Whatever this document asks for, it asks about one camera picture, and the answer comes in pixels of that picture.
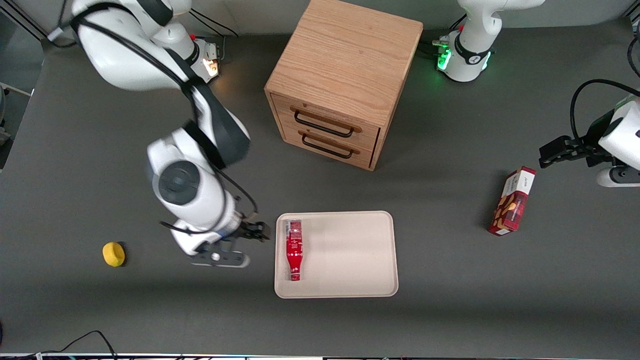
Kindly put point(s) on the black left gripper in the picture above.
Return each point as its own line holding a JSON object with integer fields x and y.
{"x": 588, "y": 148}

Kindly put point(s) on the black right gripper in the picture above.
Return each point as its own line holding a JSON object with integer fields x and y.
{"x": 248, "y": 231}

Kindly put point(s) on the red coke bottle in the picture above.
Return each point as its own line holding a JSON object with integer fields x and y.
{"x": 294, "y": 247}

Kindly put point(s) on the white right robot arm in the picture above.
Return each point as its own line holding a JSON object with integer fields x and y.
{"x": 125, "y": 55}

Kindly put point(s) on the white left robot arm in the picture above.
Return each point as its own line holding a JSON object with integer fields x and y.
{"x": 470, "y": 50}

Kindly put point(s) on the beige rectangular tray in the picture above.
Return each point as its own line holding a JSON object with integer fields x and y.
{"x": 350, "y": 255}

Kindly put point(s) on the red plaid shortbread box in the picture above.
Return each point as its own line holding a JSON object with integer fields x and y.
{"x": 512, "y": 205}

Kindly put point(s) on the small yellow round object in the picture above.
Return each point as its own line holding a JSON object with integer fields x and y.
{"x": 113, "y": 254}

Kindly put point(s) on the wooden drawer cabinet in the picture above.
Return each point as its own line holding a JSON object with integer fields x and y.
{"x": 345, "y": 55}

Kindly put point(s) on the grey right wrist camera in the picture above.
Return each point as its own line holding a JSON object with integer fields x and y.
{"x": 220, "y": 259}

